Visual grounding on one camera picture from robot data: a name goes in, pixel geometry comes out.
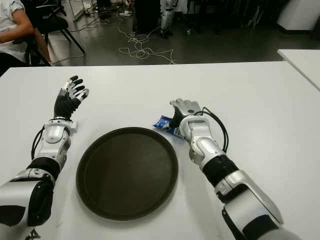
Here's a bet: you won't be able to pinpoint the seated person white shirt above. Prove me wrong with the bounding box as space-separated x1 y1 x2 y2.
0 0 52 67

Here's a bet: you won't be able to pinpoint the white floor cable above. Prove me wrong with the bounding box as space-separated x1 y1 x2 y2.
117 14 177 65

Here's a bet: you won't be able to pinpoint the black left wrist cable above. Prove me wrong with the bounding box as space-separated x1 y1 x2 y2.
31 126 47 161

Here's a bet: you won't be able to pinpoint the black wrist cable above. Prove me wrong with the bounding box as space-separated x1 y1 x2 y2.
193 106 229 153
31 126 47 161

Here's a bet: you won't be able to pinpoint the blue Oreo packet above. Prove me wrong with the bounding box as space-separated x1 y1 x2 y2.
152 114 187 140

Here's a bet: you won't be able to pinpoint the white cabinet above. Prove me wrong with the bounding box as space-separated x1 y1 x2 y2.
276 0 320 32

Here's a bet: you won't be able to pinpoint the white board frame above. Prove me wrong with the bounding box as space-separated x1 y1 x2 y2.
69 0 86 22

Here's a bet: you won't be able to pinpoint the round brown tray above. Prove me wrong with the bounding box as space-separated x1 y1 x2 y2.
75 126 179 221

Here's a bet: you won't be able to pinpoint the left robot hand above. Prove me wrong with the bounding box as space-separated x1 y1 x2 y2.
54 75 90 120

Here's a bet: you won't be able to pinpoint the black chair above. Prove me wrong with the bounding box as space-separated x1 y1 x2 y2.
12 0 86 66

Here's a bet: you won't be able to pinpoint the silver humanoid robot legs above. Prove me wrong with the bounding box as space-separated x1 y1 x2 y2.
159 0 179 40

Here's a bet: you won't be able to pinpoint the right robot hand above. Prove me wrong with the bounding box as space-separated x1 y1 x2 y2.
163 98 202 131

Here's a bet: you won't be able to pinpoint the white side table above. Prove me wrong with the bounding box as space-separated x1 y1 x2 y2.
276 48 320 91

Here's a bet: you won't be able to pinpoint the black cabinet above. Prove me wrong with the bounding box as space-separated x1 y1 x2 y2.
134 0 163 35

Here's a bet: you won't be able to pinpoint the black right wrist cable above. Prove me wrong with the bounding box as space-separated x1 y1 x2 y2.
193 106 229 153

